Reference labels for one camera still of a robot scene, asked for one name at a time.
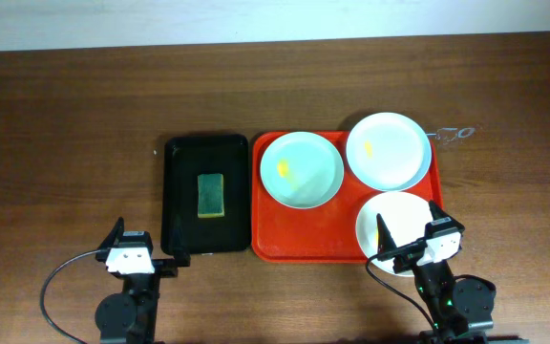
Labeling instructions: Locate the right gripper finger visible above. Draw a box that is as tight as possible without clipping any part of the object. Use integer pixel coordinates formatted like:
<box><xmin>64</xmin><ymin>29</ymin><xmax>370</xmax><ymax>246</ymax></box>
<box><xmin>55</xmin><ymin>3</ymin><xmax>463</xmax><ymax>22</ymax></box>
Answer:
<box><xmin>376</xmin><ymin>213</ymin><xmax>397</xmax><ymax>253</ymax></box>
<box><xmin>429</xmin><ymin>200</ymin><xmax>450</xmax><ymax>225</ymax></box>

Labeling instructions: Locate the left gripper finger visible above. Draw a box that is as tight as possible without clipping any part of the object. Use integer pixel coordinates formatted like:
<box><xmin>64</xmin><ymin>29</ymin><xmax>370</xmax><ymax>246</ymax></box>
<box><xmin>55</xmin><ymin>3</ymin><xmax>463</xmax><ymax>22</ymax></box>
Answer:
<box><xmin>98</xmin><ymin>217</ymin><xmax>124</xmax><ymax>249</ymax></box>
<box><xmin>171</xmin><ymin>215</ymin><xmax>189</xmax><ymax>261</ymax></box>

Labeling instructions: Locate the black plastic tray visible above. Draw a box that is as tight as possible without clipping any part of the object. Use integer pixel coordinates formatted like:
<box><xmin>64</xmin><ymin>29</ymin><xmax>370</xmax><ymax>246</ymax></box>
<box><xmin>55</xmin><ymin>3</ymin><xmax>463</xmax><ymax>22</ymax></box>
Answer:
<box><xmin>160</xmin><ymin>134</ymin><xmax>251</xmax><ymax>255</ymax></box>

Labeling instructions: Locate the green yellow sponge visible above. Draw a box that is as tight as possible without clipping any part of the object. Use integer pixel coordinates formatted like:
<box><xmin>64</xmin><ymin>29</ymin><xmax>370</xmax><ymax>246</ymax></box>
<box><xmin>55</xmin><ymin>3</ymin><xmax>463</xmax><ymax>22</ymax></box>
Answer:
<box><xmin>197</xmin><ymin>174</ymin><xmax>225</xmax><ymax>218</ymax></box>

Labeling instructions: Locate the pale green plate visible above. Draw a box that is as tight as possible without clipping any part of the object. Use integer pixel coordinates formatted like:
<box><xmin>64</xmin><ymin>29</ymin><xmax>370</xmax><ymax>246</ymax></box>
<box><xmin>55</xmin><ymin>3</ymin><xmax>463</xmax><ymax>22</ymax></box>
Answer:
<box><xmin>259</xmin><ymin>132</ymin><xmax>345</xmax><ymax>209</ymax></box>

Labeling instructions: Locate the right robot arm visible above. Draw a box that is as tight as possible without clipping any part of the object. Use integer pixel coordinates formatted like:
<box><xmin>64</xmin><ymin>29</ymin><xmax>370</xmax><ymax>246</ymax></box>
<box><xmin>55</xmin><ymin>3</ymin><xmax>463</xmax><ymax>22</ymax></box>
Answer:
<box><xmin>365</xmin><ymin>201</ymin><xmax>497</xmax><ymax>343</ymax></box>

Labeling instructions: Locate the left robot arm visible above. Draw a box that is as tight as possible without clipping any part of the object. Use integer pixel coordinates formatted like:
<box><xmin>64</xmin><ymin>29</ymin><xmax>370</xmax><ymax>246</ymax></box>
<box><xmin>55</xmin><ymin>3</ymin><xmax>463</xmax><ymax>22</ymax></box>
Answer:
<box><xmin>95</xmin><ymin>218</ymin><xmax>190</xmax><ymax>344</ymax></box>

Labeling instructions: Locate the red plastic tray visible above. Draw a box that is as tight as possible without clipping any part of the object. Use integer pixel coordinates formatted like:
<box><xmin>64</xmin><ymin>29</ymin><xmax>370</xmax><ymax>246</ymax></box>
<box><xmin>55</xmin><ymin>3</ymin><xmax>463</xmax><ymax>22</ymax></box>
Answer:
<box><xmin>250</xmin><ymin>130</ymin><xmax>445</xmax><ymax>265</ymax></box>

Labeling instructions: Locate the white plate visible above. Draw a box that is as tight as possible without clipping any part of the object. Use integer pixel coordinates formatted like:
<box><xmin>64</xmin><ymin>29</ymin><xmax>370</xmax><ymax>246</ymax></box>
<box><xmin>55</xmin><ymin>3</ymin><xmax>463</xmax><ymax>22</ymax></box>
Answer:
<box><xmin>351</xmin><ymin>191</ymin><xmax>433</xmax><ymax>263</ymax></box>

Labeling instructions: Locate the light blue plate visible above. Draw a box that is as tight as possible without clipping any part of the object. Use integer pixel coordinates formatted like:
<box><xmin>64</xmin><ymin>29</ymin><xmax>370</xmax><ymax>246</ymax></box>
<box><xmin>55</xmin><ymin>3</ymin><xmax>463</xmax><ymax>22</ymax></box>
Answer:
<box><xmin>346</xmin><ymin>112</ymin><xmax>433</xmax><ymax>192</ymax></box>

